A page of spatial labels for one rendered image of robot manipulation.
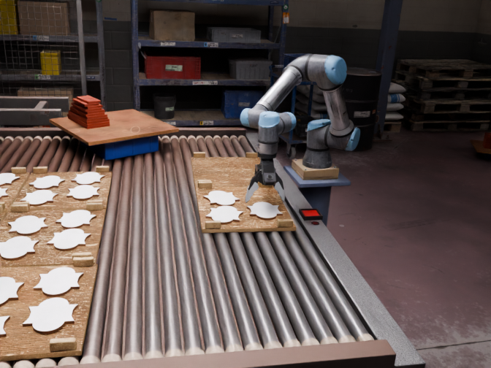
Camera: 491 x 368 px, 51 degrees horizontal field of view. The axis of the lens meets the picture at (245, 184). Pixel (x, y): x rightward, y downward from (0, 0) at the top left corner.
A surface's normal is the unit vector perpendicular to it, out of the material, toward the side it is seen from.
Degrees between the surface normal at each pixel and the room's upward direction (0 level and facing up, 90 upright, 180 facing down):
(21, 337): 0
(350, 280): 0
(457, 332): 0
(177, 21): 94
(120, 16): 90
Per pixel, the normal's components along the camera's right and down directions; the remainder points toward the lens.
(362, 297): 0.05, -0.93
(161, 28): 0.47, 0.25
